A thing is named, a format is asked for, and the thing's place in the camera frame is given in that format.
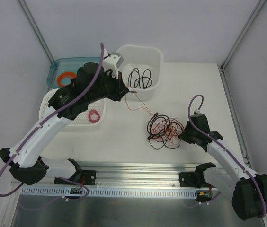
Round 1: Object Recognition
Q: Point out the thin red wire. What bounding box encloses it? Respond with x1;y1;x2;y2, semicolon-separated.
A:
125;92;159;119

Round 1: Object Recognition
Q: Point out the orange cable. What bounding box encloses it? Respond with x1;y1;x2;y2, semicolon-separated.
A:
151;118;184;146
57;71;78;87

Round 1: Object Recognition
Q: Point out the black cable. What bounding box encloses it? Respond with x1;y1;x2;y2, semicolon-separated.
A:
127;67;153;90
147;114;184;150

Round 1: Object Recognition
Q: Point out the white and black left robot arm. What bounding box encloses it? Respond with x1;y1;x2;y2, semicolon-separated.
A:
0;62;129;185

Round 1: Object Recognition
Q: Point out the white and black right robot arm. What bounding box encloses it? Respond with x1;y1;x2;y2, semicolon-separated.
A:
180;113;267;220

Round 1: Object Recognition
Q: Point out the white deep plastic tub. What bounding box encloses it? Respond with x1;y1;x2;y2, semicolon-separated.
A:
116;45;164;101

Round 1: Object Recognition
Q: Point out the white perforated plastic basket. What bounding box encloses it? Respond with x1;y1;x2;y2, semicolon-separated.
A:
39;91;107;132

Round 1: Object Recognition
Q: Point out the teal transparent plastic bin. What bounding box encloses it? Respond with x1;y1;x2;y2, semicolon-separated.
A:
46;57;100;89

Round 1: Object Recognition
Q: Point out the black cable in tub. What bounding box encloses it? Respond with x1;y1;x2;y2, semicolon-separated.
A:
127;67;153;90

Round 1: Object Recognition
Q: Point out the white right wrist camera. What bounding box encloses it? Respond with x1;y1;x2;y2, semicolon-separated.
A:
194;108;201;114

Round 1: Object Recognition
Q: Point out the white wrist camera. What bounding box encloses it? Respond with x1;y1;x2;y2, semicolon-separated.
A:
194;108;201;114
102;48;124;79

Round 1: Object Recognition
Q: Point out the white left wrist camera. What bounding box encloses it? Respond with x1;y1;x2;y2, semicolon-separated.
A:
102;48;124;79

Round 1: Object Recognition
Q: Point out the coiled pink cable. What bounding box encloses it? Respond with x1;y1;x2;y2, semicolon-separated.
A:
88;108;101;123

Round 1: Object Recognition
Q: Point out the coiled orange cable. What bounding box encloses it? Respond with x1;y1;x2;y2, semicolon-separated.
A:
57;71;78;87

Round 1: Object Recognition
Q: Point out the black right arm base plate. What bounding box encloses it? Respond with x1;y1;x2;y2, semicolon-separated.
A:
179;172;203;188

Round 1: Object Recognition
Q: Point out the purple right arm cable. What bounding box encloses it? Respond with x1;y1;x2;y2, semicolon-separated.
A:
187;95;267;218

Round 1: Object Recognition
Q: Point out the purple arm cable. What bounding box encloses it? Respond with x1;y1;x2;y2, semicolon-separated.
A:
0;42;106;197
187;95;267;218

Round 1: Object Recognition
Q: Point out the aluminium mounting rail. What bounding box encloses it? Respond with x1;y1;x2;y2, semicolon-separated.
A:
10;162;230;190

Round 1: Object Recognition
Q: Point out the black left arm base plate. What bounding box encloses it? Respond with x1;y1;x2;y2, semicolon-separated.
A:
54;170;97;185

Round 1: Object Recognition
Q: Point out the white slotted cable duct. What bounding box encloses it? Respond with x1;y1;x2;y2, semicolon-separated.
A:
21;186;197;199

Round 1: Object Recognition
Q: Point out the left aluminium frame post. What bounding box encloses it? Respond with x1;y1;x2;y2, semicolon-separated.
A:
17;0;55;63

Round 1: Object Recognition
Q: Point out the aluminium frame post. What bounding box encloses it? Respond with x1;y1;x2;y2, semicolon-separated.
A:
17;0;55;63
220;0;267;71

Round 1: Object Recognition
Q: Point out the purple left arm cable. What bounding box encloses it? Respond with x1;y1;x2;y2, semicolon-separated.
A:
0;42;106;197

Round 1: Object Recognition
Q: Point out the right aluminium frame post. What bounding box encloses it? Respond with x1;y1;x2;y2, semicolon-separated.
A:
220;0;267;71

